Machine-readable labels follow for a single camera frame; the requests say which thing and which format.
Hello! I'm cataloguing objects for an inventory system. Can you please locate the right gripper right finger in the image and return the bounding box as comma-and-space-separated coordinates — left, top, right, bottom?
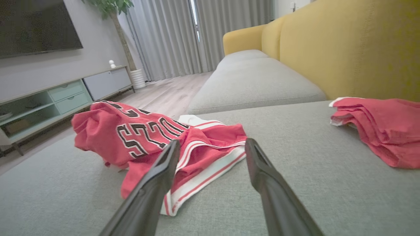
244, 138, 325, 236

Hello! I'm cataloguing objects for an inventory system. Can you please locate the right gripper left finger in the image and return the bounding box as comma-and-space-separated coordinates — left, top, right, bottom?
98, 139, 181, 236

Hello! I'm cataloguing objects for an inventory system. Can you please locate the red basketball jersey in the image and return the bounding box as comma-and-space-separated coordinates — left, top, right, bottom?
71, 100, 248, 217

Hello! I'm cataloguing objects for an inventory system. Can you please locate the plain red folded garment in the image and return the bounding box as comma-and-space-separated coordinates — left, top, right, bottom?
329, 97, 420, 169

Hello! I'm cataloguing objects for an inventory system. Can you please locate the large grey chaise cushion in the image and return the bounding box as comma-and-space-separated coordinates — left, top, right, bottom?
0, 100, 420, 236

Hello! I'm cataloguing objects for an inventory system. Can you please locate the white ribbed plant pot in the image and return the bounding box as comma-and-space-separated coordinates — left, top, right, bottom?
130, 68, 147, 90

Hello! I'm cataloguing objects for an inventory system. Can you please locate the grey sofa seat cushion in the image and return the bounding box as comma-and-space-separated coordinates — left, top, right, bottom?
187, 58, 329, 115
216, 49, 270, 70

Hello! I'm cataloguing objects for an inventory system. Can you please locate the long low TV cabinet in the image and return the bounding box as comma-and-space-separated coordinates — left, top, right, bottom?
0, 65, 135, 157

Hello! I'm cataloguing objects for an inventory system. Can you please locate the brown box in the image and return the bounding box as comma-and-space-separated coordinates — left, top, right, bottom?
3, 120, 31, 136

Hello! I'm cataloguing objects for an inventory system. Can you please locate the grey pleated curtain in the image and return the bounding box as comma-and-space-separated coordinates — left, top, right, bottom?
117, 0, 203, 82
196, 0, 275, 72

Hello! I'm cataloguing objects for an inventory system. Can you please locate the tall indoor tree plant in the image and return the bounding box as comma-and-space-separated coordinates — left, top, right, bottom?
82, 0, 137, 72

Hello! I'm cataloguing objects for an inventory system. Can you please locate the wide yellow sofa backrest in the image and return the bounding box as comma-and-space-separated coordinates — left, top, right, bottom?
279, 0, 420, 102

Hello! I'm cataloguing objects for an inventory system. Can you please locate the wall mounted black television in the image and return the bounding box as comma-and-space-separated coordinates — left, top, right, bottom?
0, 0, 84, 60

